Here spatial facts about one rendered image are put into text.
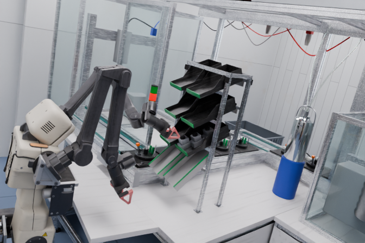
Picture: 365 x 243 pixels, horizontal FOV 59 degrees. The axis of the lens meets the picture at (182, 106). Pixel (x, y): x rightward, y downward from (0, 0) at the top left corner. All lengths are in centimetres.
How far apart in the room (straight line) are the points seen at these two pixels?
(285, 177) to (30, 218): 156
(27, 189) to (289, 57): 477
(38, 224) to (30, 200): 11
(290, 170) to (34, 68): 285
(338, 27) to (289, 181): 110
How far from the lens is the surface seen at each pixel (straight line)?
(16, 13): 401
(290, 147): 230
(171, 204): 194
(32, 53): 390
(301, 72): 551
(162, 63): 228
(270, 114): 586
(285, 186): 237
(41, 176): 145
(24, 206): 171
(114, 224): 170
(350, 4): 197
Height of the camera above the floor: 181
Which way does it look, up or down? 13 degrees down
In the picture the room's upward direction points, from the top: 12 degrees clockwise
